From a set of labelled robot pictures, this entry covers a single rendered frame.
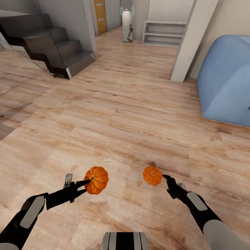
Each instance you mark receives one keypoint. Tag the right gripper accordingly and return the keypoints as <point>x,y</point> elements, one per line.
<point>173,187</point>

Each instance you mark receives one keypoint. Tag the sofa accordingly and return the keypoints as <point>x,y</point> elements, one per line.
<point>223,81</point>

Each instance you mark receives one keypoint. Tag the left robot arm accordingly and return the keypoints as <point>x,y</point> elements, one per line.
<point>14,235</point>

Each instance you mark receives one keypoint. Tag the robot trunk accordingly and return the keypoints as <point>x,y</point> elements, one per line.
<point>125,241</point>

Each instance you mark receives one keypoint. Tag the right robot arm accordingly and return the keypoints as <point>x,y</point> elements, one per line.
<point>218,235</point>

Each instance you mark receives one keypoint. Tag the pumpkin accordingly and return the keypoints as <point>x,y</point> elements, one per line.
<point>98,177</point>
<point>152,175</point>

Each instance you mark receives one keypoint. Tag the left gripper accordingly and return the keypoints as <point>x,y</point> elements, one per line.
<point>70,193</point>

